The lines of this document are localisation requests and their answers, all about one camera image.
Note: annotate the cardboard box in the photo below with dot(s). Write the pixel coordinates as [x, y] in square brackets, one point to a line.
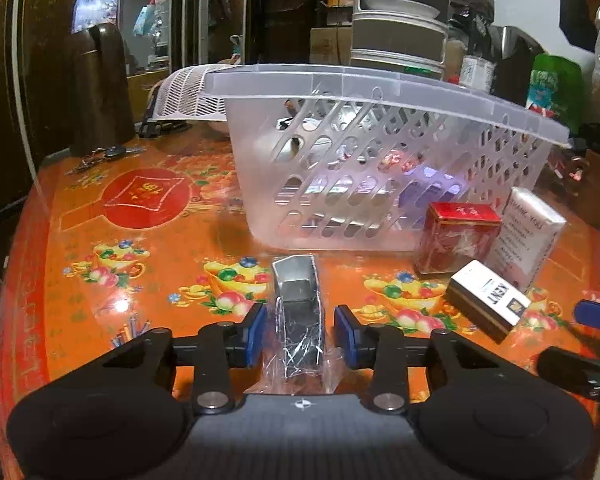
[330, 45]

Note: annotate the silver box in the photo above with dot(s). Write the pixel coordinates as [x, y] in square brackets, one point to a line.
[299, 356]

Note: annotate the red cigarette box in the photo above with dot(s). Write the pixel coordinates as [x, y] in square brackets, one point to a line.
[454, 234]

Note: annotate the black kettle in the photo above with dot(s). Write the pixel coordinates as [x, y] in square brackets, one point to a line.
[514, 52]

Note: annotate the brown cup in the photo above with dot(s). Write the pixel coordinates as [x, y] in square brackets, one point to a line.
[585, 197]

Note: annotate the white thank-you box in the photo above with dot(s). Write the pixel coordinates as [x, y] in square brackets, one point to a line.
[529, 232]

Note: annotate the green shopping bag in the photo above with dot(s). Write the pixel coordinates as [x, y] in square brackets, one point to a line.
[556, 90]

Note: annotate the purple small box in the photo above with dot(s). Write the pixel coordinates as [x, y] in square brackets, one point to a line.
[429, 186]

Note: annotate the white plush toy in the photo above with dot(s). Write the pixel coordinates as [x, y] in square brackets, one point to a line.
[310, 130]

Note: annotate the white mesh food cover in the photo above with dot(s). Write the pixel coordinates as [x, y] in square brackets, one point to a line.
[181, 96]

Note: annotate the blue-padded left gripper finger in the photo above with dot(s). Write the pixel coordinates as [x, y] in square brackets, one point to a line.
[221, 347]

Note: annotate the translucent plastic basket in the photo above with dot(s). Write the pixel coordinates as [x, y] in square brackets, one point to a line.
[490, 143]

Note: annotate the lilac packet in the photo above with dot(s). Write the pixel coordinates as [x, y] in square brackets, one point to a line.
[331, 195]

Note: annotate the red candy bag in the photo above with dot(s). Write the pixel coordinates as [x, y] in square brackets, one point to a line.
[398, 160]

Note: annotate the key bunch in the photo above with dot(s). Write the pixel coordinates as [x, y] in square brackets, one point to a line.
[101, 155]

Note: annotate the tiered food cover rack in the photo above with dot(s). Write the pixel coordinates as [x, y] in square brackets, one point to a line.
[404, 36]

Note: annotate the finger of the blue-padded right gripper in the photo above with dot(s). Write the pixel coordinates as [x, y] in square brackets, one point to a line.
[379, 348]

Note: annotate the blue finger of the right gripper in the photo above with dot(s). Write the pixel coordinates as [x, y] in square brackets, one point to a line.
[587, 312]

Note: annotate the brown thermos jug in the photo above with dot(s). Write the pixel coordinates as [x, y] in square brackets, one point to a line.
[98, 86]

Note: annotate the white Kent cigarette pack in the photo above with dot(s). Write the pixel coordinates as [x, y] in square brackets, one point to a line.
[487, 300]

